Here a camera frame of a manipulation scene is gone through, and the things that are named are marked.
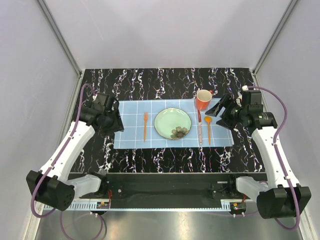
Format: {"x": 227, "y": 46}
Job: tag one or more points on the control board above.
{"x": 239, "y": 206}
{"x": 103, "y": 205}

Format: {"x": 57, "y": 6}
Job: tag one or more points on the front aluminium rail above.
{"x": 82, "y": 203}

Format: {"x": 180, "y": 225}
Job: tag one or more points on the left control board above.
{"x": 103, "y": 205}

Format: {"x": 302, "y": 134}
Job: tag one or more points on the right control board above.
{"x": 239, "y": 206}

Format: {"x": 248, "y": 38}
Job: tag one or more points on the left aluminium frame post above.
{"x": 58, "y": 35}

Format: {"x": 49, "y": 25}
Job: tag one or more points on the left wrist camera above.
{"x": 105, "y": 103}

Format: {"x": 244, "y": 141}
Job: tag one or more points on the right aluminium frame post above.
{"x": 275, "y": 35}

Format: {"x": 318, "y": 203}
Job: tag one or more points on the orange plastic spoon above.
{"x": 208, "y": 120}

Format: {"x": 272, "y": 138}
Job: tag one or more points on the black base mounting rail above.
{"x": 167, "y": 191}

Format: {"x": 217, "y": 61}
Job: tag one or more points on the blue checked placemat cloth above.
{"x": 132, "y": 112}

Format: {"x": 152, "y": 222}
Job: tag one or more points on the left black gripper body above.
{"x": 113, "y": 123}

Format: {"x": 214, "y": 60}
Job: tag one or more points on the aluminium frame post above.
{"x": 58, "y": 35}
{"x": 275, "y": 35}

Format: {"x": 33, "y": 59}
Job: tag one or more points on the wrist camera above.
{"x": 105, "y": 103}
{"x": 250, "y": 100}

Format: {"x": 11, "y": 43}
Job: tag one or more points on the orange plastic fork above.
{"x": 145, "y": 118}

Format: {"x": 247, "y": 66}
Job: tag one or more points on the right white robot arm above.
{"x": 282, "y": 196}

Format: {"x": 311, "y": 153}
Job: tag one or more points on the green floral plate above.
{"x": 172, "y": 123}

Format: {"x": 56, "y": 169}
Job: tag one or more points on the pink handled knife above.
{"x": 199, "y": 127}

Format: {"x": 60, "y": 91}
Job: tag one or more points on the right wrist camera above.
{"x": 250, "y": 100}

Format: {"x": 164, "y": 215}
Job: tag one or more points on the orange mug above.
{"x": 202, "y": 99}

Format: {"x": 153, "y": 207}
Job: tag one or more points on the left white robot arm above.
{"x": 50, "y": 185}

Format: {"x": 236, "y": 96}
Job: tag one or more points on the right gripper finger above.
{"x": 228, "y": 124}
{"x": 224, "y": 102}

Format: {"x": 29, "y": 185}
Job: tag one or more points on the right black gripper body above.
{"x": 233, "y": 113}

